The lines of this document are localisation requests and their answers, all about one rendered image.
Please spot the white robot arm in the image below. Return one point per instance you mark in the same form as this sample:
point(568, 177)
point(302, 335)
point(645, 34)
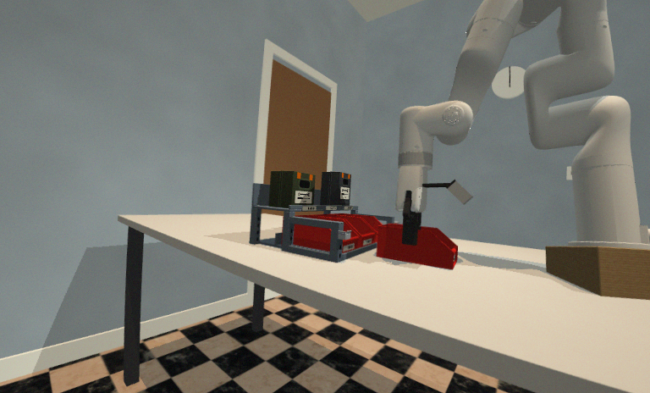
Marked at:
point(603, 179)

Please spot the grey metal shelf rack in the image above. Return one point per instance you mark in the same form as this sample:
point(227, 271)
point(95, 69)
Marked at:
point(260, 200)

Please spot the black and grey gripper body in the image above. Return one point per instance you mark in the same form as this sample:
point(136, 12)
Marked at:
point(411, 178)

